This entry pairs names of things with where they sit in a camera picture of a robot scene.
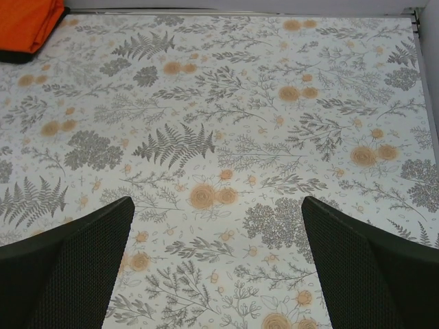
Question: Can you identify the black folded t shirt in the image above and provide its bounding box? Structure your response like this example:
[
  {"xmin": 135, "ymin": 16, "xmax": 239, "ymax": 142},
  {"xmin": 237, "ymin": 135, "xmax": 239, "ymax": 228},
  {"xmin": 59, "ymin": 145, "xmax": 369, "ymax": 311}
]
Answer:
[{"xmin": 0, "ymin": 49, "xmax": 39, "ymax": 64}]

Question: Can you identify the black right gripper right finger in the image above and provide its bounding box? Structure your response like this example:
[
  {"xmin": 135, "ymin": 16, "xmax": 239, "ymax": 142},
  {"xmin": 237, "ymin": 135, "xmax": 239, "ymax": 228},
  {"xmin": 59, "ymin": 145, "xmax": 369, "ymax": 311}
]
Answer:
[{"xmin": 301, "ymin": 196, "xmax": 438, "ymax": 328}]

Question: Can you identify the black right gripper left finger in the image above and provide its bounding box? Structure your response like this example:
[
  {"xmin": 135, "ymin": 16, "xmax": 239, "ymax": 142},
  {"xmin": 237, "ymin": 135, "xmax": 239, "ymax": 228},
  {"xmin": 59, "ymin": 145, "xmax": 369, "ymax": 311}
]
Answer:
[{"xmin": 1, "ymin": 197, "xmax": 134, "ymax": 329}]

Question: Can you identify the orange folded t shirt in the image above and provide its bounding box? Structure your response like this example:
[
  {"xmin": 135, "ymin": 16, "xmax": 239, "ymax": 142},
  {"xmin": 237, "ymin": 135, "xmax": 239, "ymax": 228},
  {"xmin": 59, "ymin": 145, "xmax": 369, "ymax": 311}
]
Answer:
[{"xmin": 1, "ymin": 0, "xmax": 65, "ymax": 53}]

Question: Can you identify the floral patterned table cloth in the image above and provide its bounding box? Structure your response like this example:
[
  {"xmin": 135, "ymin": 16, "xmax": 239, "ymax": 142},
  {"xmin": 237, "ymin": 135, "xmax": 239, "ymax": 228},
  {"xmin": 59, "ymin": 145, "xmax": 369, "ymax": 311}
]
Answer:
[{"xmin": 1, "ymin": 14, "xmax": 438, "ymax": 328}]

